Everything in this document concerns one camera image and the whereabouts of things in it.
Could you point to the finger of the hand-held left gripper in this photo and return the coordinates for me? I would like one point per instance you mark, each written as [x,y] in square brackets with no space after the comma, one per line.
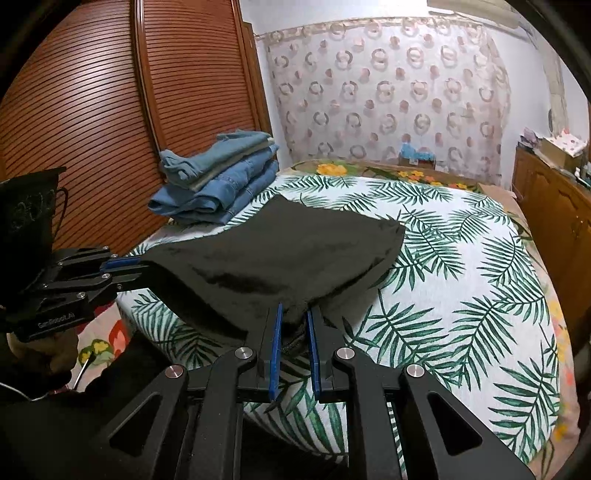
[101,286]
[122,264]

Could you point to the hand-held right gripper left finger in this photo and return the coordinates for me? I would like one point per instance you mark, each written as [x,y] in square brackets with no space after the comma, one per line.
[275,355]

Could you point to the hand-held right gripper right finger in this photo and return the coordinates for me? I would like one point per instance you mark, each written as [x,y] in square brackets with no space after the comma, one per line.
[314,355]

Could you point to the black pants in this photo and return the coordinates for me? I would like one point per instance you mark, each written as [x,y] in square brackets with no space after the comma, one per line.
[277,258]

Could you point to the person's left forearm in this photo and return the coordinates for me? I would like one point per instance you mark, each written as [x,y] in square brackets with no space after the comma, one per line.
[120,369]

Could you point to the person's left hand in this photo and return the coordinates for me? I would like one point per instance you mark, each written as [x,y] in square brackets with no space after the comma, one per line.
[44,357]

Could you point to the leaf print bedsheet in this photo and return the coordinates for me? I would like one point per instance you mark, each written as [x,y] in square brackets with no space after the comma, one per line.
[438,300]

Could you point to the light blue folded jeans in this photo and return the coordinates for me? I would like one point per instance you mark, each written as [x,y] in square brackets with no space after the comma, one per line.
[217,157]

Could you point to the wooden louvred wardrobe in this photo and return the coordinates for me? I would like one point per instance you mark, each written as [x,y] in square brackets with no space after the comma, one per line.
[115,115]

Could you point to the floral blanket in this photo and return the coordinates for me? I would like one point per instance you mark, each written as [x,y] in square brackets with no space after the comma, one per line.
[332,168]

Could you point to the small cardboard box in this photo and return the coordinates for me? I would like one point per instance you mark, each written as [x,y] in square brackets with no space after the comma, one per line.
[422,161]

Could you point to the wooden cabinet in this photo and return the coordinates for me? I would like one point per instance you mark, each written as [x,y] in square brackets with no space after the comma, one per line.
[558,221]

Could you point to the pink purple box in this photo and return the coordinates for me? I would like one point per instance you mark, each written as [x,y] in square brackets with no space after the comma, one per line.
[530,138]

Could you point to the open cardboard box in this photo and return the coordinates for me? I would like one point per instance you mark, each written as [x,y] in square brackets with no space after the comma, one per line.
[554,154]

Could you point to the spotted white cloth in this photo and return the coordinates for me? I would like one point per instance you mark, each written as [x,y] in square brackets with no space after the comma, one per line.
[571,142]

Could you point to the beige drape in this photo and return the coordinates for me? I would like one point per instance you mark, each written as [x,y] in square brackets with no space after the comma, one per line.
[556,83]

